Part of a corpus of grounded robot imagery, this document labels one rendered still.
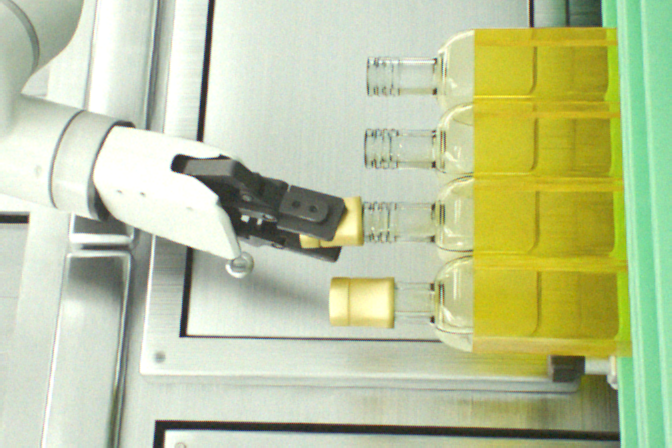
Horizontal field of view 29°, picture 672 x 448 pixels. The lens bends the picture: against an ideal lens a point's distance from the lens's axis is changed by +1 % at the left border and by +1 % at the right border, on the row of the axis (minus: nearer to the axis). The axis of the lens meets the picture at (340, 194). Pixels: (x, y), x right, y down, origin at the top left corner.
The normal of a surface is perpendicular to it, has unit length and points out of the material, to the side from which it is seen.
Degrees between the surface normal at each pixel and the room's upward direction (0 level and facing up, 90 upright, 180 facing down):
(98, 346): 90
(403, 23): 90
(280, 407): 90
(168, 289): 90
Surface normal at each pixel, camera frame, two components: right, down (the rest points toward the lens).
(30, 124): -0.03, -0.47
